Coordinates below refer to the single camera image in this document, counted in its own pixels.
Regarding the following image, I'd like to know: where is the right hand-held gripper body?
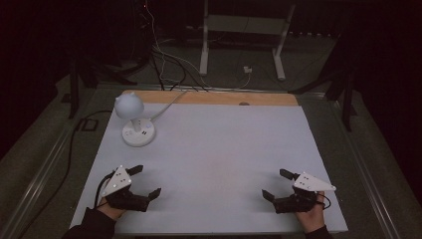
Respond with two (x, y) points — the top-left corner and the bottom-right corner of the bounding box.
(274, 171), (337, 214)

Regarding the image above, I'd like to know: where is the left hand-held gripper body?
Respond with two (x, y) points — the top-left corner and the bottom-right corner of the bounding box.
(100, 165), (151, 213)

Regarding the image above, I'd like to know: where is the person's left hand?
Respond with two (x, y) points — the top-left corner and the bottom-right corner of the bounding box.
(98, 196), (126, 221)

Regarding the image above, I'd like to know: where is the person's right hand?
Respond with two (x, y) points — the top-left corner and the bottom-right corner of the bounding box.
(294, 190), (328, 234)

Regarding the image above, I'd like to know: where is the white desk lamp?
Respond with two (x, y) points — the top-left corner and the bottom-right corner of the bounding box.
(113, 91), (156, 148)

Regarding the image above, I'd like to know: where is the white table mat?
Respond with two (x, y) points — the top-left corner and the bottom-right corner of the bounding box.
(69, 102), (349, 235)

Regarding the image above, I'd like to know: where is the black square floor plate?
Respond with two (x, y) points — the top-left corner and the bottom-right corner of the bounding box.
(75, 118), (100, 132)

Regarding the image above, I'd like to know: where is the black stand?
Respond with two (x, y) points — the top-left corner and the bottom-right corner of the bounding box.
(288, 63), (358, 132)
(67, 58), (138, 120)

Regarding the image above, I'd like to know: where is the white metal stand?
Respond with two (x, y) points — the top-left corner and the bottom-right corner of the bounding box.
(198, 0), (297, 82)

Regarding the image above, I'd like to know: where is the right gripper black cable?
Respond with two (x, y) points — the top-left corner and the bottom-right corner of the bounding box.
(316, 192), (332, 211)

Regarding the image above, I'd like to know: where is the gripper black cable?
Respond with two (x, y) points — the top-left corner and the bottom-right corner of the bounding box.
(94, 173), (115, 209)
(316, 192), (332, 211)

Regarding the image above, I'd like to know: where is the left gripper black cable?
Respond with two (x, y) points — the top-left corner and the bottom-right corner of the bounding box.
(94, 173), (115, 209)

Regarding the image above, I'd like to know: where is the long black floor cable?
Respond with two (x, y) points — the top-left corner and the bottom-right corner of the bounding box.
(15, 110), (113, 239)

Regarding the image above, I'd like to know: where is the white lamp cable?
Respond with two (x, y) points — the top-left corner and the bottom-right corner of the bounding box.
(148, 90), (189, 122)

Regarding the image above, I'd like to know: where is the bundle of black cables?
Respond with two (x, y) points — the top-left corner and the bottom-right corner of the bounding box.
(148, 46), (210, 93)

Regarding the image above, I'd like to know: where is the thin white cable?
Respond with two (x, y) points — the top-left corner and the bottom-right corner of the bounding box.
(143, 0), (252, 92)

